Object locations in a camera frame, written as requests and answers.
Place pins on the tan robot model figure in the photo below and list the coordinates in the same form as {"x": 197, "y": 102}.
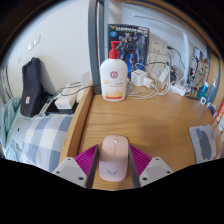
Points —
{"x": 200, "y": 71}

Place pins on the grey metal desk frame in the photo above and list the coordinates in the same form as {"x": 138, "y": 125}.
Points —
{"x": 95, "y": 46}

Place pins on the black bag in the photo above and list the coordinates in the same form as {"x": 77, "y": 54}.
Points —
{"x": 31, "y": 88}

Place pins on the small blue white-capped bottle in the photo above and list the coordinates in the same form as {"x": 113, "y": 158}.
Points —
{"x": 204, "y": 89}

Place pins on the white power strip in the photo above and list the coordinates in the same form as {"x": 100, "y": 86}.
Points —
{"x": 65, "y": 101}

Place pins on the blue robot model kit box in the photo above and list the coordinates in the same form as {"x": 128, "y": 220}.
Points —
{"x": 131, "y": 45}

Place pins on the small white cube clock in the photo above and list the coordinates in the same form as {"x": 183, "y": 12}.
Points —
{"x": 203, "y": 100}

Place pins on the white red-pump lotion bottle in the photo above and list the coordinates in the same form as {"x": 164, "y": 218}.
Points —
{"x": 114, "y": 80}

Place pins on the blue snack packet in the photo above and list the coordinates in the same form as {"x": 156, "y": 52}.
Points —
{"x": 212, "y": 108}

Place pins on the white charger block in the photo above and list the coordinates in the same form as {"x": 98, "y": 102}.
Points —
{"x": 138, "y": 77}

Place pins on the pink computer mouse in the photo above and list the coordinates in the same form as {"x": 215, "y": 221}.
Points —
{"x": 113, "y": 156}

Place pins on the white wall switch plate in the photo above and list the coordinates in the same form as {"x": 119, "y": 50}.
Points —
{"x": 33, "y": 41}

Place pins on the teal blanket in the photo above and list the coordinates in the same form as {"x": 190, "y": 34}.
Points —
{"x": 8, "y": 123}

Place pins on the blue white plaid pillow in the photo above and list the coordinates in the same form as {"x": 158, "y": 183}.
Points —
{"x": 43, "y": 140}

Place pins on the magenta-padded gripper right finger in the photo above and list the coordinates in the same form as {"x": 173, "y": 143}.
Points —
{"x": 156, "y": 170}

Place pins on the white wall socket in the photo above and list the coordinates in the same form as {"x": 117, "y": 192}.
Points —
{"x": 158, "y": 47}

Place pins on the grey cloud-print mouse pad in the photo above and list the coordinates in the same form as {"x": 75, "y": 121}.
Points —
{"x": 203, "y": 143}

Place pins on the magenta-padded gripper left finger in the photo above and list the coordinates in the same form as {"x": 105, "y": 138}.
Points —
{"x": 68, "y": 170}

